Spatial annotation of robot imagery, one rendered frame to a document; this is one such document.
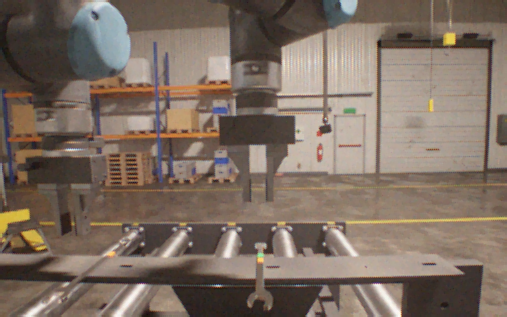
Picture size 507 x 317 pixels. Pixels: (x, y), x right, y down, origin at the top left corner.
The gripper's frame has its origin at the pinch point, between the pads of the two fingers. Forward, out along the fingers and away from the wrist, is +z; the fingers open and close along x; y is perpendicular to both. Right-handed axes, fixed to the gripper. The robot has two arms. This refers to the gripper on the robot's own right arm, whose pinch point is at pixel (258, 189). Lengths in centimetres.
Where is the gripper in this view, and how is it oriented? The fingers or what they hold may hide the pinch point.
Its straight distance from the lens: 46.9
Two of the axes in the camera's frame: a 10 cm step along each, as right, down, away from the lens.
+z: 0.2, 10.0, 0.9
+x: 10.0, -0.2, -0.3
